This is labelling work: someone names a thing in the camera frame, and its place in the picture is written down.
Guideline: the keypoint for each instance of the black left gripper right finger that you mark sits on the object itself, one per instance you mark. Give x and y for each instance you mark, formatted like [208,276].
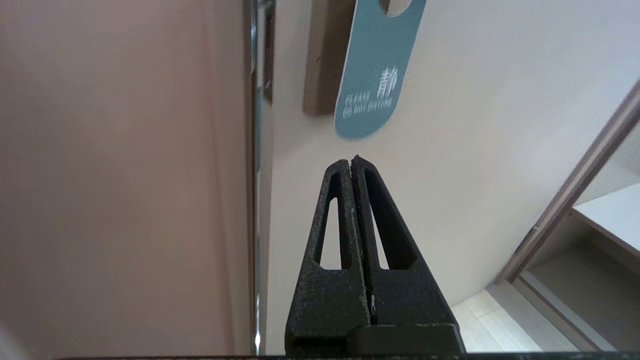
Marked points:
[410,300]

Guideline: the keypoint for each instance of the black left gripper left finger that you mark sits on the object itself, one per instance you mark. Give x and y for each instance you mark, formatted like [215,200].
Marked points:
[325,300]

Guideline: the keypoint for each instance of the white and blue door hanger sign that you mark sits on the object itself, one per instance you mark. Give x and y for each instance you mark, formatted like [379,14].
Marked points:
[375,60]

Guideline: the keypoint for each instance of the cream white door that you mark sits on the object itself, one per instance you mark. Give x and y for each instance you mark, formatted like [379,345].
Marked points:
[475,125]

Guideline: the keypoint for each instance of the white closet shelf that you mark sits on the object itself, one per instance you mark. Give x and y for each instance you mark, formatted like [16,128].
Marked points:
[610,220]

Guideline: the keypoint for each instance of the brown metal lock plate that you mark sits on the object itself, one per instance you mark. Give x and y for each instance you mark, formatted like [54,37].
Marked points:
[325,60]

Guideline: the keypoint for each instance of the brown closet frame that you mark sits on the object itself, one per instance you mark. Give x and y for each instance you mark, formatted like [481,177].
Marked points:
[575,185]

